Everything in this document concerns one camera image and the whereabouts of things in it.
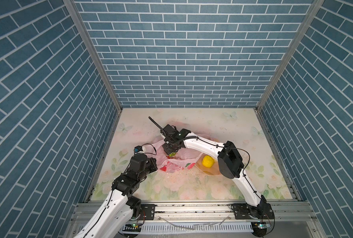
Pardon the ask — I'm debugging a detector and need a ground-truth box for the pink plastic bag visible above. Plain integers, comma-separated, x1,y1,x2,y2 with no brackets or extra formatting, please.
143,136,203,173

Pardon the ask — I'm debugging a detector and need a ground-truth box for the yellow fake lemon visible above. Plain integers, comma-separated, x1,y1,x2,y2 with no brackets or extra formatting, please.
201,155,215,168

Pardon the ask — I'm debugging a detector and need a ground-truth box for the peach lotus shaped bowl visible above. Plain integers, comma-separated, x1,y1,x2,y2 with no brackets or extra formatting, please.
195,139,223,176

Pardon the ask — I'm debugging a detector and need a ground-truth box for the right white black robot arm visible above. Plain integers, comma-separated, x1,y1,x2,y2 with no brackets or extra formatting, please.
160,125,275,219

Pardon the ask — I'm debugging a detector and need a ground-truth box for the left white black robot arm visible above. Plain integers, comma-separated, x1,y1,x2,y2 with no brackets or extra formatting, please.
76,153,157,238

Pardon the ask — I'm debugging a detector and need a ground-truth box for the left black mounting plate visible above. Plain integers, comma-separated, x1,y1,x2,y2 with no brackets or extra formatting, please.
133,204,156,221

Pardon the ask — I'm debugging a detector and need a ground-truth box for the black mounting plate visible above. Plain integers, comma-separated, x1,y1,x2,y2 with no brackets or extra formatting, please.
230,203,275,220
133,204,156,221

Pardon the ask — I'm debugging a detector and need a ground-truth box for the white ventilation grille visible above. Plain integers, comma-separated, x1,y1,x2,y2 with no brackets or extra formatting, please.
119,222,254,235

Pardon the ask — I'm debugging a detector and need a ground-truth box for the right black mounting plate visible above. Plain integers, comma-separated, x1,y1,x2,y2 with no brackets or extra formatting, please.
230,203,275,220

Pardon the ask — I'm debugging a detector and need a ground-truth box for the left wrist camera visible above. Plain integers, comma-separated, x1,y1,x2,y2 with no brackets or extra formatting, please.
133,145,144,154

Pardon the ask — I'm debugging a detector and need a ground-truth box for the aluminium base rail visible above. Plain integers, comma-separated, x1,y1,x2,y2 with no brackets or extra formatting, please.
138,200,325,238

